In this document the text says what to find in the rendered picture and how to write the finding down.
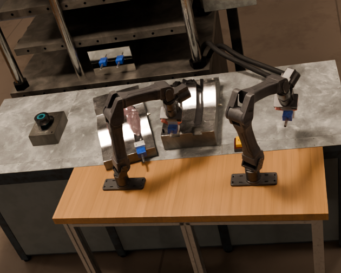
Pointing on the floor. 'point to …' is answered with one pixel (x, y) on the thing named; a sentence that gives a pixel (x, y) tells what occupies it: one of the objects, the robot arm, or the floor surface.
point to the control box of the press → (234, 28)
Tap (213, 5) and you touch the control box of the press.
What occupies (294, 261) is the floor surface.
